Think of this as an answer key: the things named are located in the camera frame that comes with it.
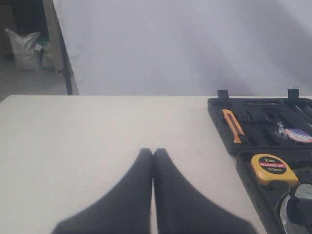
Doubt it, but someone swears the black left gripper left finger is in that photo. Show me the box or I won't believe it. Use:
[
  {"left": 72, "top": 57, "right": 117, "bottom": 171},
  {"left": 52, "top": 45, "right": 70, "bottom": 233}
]
[{"left": 53, "top": 148, "right": 153, "bottom": 234}]

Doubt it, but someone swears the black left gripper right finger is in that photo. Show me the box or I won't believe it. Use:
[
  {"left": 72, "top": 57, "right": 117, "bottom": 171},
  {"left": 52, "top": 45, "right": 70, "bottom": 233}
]
[{"left": 153, "top": 148, "right": 256, "bottom": 234}]

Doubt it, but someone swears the adjustable wrench black handle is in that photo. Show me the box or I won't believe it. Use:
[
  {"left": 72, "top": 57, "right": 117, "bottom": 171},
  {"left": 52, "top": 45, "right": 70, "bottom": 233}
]
[{"left": 280, "top": 183, "right": 312, "bottom": 234}]

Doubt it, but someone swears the black PVC electrical tape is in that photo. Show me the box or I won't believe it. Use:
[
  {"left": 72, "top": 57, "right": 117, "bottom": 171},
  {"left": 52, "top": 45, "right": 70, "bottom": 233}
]
[{"left": 277, "top": 121, "right": 312, "bottom": 144}]

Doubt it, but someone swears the black plastic tool case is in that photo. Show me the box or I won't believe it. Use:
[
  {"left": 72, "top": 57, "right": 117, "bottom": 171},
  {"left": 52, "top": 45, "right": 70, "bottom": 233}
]
[{"left": 207, "top": 89, "right": 312, "bottom": 234}]

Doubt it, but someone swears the orange utility knife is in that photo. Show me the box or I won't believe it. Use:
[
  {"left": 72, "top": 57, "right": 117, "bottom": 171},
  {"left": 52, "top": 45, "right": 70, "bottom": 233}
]
[{"left": 222, "top": 109, "right": 249, "bottom": 144}]

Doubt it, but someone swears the yellow tape measure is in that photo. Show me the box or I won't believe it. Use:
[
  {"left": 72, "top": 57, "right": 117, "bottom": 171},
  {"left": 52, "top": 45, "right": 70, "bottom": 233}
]
[{"left": 251, "top": 154, "right": 299, "bottom": 188}]

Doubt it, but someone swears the black stand pole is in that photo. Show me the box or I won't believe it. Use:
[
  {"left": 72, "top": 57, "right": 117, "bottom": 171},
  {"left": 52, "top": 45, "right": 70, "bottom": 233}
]
[{"left": 58, "top": 35, "right": 73, "bottom": 96}]

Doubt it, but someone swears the green bag behind sack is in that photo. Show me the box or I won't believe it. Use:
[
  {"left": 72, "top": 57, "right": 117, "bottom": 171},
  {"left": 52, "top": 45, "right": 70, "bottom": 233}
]
[{"left": 38, "top": 38, "right": 55, "bottom": 72}]

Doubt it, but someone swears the white backdrop cloth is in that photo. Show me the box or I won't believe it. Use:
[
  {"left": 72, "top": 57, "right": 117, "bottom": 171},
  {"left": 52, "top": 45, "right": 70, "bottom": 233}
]
[{"left": 54, "top": 0, "right": 312, "bottom": 96}]

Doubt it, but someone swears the white woven sack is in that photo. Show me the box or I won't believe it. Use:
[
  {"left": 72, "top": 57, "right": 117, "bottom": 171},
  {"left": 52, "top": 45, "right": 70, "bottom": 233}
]
[{"left": 5, "top": 29, "right": 42, "bottom": 71}]

